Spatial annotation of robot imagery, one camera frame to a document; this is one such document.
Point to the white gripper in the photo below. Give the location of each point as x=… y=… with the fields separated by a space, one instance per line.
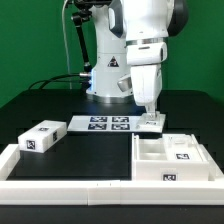
x=144 y=78

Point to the white cabinet door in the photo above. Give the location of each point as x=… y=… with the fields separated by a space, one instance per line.
x=151 y=123
x=181 y=147

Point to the white cabinet body box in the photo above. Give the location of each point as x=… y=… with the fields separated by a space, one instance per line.
x=149 y=163

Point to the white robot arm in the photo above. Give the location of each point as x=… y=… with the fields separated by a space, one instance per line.
x=120 y=23

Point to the white cabinet top block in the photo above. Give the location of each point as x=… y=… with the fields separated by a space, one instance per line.
x=42 y=136

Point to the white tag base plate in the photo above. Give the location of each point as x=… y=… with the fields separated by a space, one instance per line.
x=103 y=124

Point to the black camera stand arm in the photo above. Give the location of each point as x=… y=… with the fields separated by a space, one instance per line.
x=79 y=18

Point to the white U-shaped fence frame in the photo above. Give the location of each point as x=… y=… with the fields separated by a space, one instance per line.
x=109 y=192

